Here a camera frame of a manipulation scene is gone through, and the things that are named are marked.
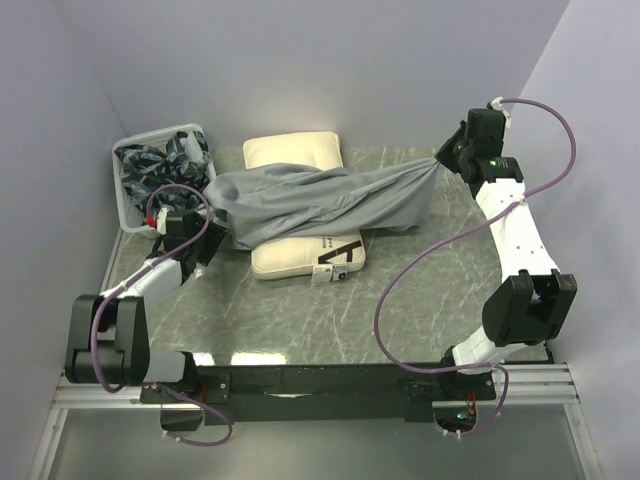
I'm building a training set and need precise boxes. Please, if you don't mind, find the grey pillowcase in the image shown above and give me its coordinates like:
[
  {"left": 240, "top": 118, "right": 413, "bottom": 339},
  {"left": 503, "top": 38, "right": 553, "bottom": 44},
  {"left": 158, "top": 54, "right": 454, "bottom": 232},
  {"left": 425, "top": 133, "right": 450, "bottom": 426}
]
[{"left": 204, "top": 158, "right": 438, "bottom": 250}]

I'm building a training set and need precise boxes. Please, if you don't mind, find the cream pillow with bear print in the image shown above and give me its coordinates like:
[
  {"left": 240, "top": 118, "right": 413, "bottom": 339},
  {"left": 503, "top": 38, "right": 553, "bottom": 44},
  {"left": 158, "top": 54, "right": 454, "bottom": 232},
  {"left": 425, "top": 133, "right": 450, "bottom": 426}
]
[{"left": 243, "top": 131, "right": 366, "bottom": 283}]

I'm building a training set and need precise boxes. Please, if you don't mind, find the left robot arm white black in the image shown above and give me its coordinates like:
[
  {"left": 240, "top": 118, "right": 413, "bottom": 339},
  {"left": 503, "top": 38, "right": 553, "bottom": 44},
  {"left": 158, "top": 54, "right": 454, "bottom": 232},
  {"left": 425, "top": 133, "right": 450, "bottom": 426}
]
[{"left": 64, "top": 211, "right": 228, "bottom": 402}]

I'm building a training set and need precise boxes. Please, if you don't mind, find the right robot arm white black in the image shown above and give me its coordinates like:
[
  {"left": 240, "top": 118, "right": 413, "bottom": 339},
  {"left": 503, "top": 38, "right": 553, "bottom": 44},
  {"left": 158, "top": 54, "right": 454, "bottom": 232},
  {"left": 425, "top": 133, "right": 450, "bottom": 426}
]
[{"left": 435, "top": 97, "right": 577, "bottom": 399}]

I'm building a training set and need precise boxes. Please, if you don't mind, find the white plastic basket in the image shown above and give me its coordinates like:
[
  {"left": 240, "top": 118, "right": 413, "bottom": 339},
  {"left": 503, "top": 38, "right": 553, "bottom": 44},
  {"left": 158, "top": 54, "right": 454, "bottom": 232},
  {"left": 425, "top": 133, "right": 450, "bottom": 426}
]
[{"left": 112, "top": 124, "right": 216, "bottom": 238}]

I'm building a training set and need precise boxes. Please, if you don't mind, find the dark patterned cloth in basket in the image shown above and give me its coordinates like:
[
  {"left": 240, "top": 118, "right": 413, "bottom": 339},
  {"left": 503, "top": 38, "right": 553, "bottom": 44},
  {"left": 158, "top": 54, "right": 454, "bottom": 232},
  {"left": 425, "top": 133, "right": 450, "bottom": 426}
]
[{"left": 115, "top": 130, "right": 212, "bottom": 217}]

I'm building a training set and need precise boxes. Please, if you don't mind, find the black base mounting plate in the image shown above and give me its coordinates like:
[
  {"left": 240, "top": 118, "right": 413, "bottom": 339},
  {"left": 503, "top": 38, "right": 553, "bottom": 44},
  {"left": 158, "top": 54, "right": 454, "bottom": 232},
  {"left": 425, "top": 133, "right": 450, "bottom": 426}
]
[{"left": 170, "top": 363, "right": 497, "bottom": 423}]

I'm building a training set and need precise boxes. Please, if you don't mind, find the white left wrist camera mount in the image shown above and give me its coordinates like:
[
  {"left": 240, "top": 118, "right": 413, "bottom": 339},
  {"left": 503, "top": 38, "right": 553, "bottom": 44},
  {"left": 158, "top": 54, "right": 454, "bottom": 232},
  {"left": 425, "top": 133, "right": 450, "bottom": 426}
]
[{"left": 144, "top": 208, "right": 170, "bottom": 236}]

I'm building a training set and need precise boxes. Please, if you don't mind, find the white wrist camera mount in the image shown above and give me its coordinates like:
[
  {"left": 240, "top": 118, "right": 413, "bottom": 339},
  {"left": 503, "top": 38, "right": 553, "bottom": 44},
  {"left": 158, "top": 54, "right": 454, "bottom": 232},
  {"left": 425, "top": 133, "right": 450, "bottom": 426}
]
[
  {"left": 144, "top": 208, "right": 170, "bottom": 236},
  {"left": 487, "top": 96, "right": 512, "bottom": 130}
]

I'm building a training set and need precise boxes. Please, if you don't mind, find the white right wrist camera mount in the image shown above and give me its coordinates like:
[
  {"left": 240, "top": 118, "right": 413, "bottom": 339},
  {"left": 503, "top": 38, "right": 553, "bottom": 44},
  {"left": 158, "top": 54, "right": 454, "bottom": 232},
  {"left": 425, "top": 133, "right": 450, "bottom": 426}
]
[{"left": 487, "top": 96, "right": 512, "bottom": 130}]

